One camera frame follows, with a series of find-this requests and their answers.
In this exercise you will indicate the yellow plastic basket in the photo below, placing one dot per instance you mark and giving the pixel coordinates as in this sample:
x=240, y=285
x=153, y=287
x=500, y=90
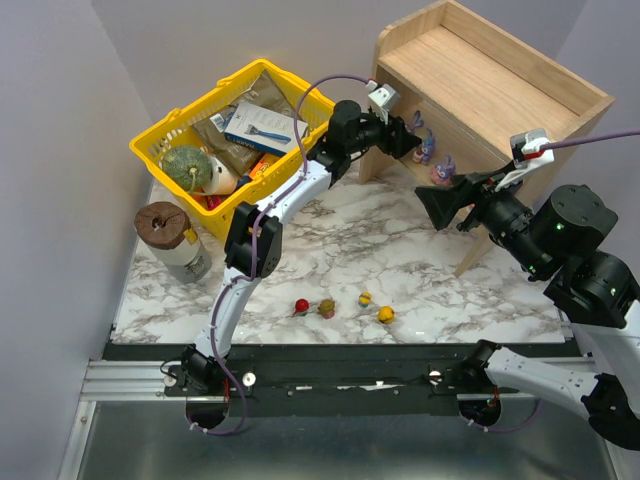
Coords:
x=176, y=129

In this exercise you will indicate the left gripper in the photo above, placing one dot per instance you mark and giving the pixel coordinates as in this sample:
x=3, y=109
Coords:
x=391, y=136

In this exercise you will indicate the yellow duck toy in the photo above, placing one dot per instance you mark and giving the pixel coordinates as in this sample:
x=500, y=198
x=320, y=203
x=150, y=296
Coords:
x=386, y=315

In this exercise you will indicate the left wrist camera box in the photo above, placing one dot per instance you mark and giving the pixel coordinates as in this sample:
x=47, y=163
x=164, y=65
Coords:
x=381, y=99

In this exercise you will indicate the blue razor package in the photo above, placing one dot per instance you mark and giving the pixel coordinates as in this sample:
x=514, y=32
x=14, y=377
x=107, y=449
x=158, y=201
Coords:
x=263, y=130

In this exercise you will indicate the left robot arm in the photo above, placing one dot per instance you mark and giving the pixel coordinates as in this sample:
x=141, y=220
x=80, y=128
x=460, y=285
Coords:
x=253, y=246

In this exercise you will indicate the red round toy figure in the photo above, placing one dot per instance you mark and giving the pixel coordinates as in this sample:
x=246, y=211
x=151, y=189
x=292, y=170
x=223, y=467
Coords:
x=301, y=308

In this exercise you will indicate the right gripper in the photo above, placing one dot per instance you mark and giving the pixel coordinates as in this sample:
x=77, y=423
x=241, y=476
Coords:
x=470, y=201

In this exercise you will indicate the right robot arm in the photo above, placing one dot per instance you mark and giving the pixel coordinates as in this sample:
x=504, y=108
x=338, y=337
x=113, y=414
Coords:
x=558, y=244

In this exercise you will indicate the red snack packet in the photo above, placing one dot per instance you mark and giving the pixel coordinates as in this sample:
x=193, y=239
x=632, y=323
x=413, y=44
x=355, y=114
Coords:
x=212, y=202

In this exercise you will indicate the brown foil bag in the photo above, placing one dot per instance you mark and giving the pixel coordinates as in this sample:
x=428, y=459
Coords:
x=238, y=158

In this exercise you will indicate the bunny holding strawberry cake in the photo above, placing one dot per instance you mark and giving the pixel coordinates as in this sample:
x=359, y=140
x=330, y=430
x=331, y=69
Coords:
x=426, y=150

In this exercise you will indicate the green melon toy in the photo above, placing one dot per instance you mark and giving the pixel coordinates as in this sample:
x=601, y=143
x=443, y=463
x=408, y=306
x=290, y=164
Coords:
x=188, y=166

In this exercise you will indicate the wooden shelf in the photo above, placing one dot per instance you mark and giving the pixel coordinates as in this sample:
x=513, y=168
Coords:
x=477, y=85

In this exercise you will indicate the brown lid white canister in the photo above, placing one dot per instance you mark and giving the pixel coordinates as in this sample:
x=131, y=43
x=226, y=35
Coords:
x=167, y=231

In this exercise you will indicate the white orange plush toy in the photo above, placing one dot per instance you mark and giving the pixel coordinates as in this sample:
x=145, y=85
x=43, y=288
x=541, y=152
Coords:
x=222, y=181

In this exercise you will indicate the olive brown toy figure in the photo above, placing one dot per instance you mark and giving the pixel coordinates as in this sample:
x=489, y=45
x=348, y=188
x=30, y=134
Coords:
x=326, y=308

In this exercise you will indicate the yellow blue minion toy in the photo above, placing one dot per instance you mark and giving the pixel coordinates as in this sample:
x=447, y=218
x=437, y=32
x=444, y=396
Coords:
x=364, y=299

